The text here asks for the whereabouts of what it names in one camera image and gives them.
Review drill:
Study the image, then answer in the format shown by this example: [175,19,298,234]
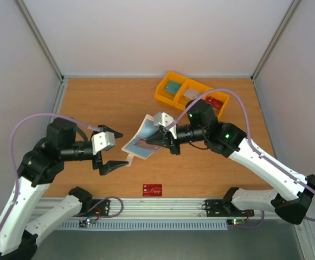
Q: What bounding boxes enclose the left circuit board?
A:
[78,218,97,228]

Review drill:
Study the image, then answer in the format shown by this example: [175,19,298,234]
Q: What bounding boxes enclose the circuit board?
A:
[227,218,248,226]
[78,218,97,228]

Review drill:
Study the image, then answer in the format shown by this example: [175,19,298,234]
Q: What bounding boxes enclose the purple cable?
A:
[0,113,104,260]
[165,87,315,223]

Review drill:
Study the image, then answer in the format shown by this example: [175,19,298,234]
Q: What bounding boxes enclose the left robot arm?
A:
[0,114,127,259]

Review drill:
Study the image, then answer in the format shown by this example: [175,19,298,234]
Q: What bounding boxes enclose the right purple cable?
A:
[165,87,315,223]

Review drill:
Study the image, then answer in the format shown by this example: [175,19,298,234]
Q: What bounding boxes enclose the teal card in bin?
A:
[164,81,182,94]

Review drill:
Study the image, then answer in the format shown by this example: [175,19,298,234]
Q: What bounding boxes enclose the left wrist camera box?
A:
[91,132,115,155]

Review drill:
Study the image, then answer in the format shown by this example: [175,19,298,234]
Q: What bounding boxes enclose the grey slotted cable duct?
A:
[57,219,227,231]

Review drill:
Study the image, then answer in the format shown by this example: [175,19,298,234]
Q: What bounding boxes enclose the red card in bin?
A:
[205,96,223,112]

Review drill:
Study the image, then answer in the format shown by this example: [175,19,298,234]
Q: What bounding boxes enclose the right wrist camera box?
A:
[153,112,177,139]

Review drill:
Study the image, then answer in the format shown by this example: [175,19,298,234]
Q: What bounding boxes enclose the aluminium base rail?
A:
[29,197,280,219]

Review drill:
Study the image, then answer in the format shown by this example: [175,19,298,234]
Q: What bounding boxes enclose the yellow plastic bin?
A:
[154,71,230,118]

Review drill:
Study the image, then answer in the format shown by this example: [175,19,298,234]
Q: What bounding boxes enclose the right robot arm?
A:
[146,99,315,225]

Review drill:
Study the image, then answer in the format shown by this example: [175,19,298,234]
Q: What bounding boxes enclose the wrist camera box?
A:
[91,132,115,155]
[153,112,177,139]

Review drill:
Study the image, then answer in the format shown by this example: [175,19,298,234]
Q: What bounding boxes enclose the red VIP card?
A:
[142,184,163,197]
[134,138,160,152]

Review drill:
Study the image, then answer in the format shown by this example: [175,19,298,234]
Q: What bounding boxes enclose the right circuit board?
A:
[227,218,248,226]

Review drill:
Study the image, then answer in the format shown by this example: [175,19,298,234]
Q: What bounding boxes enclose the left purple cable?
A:
[0,113,104,260]

